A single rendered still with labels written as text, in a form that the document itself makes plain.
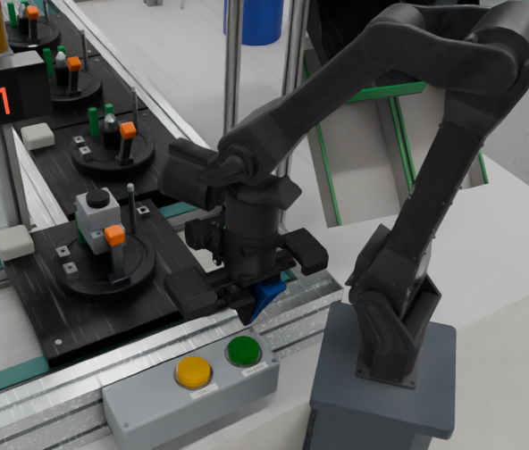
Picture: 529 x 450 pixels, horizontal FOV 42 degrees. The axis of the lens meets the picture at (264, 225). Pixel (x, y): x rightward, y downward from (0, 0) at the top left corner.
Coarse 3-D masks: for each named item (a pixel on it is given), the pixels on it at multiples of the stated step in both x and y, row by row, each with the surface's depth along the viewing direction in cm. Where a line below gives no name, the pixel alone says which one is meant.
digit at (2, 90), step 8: (0, 80) 81; (8, 80) 82; (16, 80) 82; (0, 88) 82; (8, 88) 82; (16, 88) 83; (0, 96) 82; (8, 96) 83; (16, 96) 84; (0, 104) 83; (8, 104) 84; (16, 104) 84; (0, 112) 84; (8, 112) 84; (16, 112) 85; (0, 120) 84
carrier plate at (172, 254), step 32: (64, 224) 102; (128, 224) 103; (160, 224) 103; (32, 256) 96; (160, 256) 98; (192, 256) 98; (32, 288) 91; (160, 288) 93; (32, 320) 87; (64, 320) 87; (96, 320) 88; (128, 320) 88; (160, 320) 89; (64, 352) 83
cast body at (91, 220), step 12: (96, 192) 88; (108, 192) 89; (84, 204) 87; (96, 204) 86; (108, 204) 87; (84, 216) 87; (96, 216) 86; (108, 216) 88; (120, 216) 89; (84, 228) 89; (96, 228) 88; (96, 240) 87; (96, 252) 88
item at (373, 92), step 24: (312, 0) 92; (336, 0) 99; (360, 0) 100; (384, 0) 99; (312, 24) 93; (336, 24) 97; (360, 24) 98; (336, 48) 95; (384, 72) 95; (360, 96) 91; (384, 96) 93
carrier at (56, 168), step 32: (32, 128) 117; (64, 128) 122; (96, 128) 116; (160, 128) 124; (32, 160) 116; (64, 160) 114; (96, 160) 111; (128, 160) 111; (160, 160) 116; (64, 192) 108; (160, 192) 110
